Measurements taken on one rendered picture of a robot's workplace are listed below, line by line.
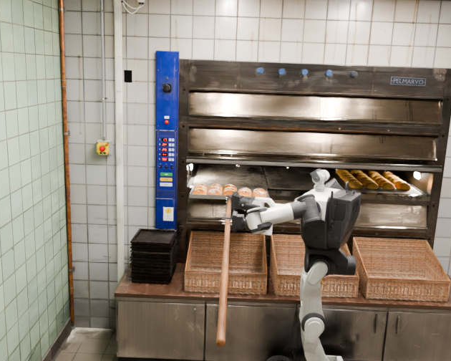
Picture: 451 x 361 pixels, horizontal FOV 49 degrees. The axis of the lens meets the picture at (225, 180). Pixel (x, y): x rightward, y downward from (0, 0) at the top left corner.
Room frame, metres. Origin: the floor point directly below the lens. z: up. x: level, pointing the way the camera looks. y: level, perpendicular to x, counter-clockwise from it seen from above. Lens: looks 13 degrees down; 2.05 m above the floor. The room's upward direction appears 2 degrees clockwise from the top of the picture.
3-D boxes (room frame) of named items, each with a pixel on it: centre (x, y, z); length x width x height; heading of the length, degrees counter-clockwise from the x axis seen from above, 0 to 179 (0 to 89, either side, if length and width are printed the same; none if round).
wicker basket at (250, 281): (3.31, -0.03, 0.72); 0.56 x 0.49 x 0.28; 89
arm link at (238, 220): (2.76, -0.11, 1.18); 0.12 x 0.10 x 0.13; 82
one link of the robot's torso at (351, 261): (2.69, -0.62, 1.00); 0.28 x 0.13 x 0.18; 89
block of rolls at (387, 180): (4.01, -1.20, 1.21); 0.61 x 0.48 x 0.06; 0
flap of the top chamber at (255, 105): (3.58, -0.62, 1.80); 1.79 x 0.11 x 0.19; 90
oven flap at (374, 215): (3.58, -0.62, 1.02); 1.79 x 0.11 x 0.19; 90
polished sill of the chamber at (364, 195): (3.60, -0.62, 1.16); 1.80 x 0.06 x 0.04; 90
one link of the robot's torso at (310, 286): (2.69, -0.54, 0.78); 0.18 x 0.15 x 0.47; 179
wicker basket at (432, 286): (3.30, -1.24, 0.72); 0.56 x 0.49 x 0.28; 89
